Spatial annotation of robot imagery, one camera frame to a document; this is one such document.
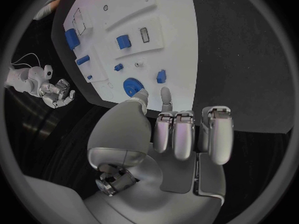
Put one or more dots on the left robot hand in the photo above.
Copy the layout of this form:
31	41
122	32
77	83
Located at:
182	171

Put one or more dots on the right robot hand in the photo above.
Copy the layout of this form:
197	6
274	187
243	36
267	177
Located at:
58	95

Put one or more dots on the blue long cylinder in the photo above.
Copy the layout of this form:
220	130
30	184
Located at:
83	60

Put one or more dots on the blue gear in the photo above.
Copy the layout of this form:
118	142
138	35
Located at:
130	85

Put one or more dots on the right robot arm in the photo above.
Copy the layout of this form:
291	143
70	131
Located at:
23	78

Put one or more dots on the white task board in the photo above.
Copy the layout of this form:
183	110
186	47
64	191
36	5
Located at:
168	41

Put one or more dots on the tiny blue peg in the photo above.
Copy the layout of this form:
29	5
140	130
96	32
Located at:
89	77

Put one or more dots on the small blue peg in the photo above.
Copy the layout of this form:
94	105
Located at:
118	67

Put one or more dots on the blue rectangular block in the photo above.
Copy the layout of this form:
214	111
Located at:
123	42

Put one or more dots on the person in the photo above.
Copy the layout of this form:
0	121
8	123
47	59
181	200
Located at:
45	10

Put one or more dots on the blue plug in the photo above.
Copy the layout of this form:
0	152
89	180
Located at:
161	77

